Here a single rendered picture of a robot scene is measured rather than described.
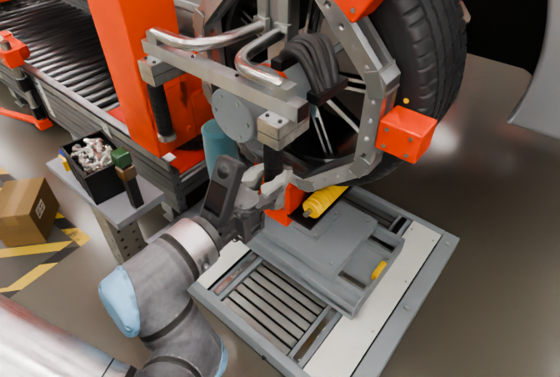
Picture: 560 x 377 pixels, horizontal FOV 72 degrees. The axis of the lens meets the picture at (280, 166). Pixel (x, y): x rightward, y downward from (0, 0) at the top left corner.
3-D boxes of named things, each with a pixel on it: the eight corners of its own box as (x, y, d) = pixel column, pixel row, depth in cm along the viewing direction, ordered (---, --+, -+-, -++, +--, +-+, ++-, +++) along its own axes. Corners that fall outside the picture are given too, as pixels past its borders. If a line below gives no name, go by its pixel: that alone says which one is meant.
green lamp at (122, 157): (133, 162, 107) (130, 151, 105) (121, 169, 105) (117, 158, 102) (125, 156, 109) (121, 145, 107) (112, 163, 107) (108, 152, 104)
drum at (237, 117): (313, 114, 97) (317, 61, 87) (255, 156, 84) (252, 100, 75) (270, 95, 103) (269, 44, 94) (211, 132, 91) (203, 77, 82)
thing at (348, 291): (400, 253, 150) (406, 237, 143) (351, 322, 129) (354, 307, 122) (297, 194, 174) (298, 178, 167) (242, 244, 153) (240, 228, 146)
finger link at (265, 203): (272, 183, 72) (234, 206, 68) (271, 176, 71) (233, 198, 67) (288, 196, 70) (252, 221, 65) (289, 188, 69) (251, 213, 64)
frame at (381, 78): (372, 208, 100) (422, -17, 64) (358, 223, 96) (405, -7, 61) (223, 129, 126) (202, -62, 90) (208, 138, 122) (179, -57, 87)
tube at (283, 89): (349, 62, 75) (357, 5, 68) (287, 103, 63) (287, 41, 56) (279, 38, 83) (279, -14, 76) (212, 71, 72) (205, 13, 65)
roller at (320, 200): (367, 172, 125) (369, 158, 121) (312, 227, 108) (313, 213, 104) (351, 164, 128) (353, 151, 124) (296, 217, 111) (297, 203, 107)
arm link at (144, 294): (122, 336, 59) (82, 284, 57) (186, 280, 66) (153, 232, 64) (142, 350, 51) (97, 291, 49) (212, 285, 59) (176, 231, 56)
